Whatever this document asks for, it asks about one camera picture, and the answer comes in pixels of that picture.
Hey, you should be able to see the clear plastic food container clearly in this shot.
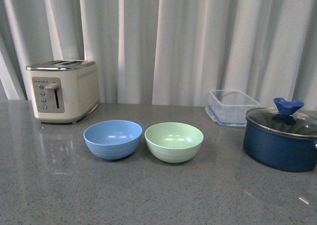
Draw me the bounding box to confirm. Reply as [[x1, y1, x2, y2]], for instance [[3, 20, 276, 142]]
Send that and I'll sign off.
[[205, 90, 260, 127]]

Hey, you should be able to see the cream four-slot toaster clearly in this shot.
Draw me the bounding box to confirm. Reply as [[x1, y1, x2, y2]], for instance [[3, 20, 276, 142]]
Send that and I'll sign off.
[[26, 60, 99, 123]]

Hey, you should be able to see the dark blue saucepan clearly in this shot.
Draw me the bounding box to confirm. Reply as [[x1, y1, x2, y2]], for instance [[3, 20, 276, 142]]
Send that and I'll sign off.
[[243, 121, 317, 172]]

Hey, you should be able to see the blue bowl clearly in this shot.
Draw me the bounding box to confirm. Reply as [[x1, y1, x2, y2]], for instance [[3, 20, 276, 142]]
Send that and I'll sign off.
[[83, 120, 143, 160]]

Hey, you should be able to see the glass lid with blue knob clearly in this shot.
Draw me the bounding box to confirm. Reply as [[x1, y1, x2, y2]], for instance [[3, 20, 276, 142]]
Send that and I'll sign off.
[[246, 98, 317, 138]]

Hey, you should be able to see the white pleated curtain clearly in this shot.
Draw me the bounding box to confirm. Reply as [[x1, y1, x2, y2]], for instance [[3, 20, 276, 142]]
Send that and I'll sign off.
[[0, 0, 317, 111]]

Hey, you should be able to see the green bowl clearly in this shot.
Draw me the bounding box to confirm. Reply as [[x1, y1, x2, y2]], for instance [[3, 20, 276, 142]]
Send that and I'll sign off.
[[145, 122, 204, 163]]

